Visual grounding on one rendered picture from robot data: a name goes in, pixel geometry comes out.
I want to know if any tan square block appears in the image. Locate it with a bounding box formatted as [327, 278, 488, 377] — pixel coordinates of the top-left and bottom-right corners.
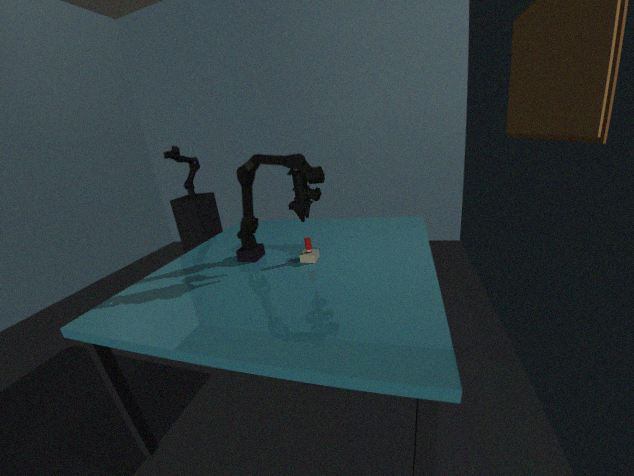
[299, 249, 320, 263]

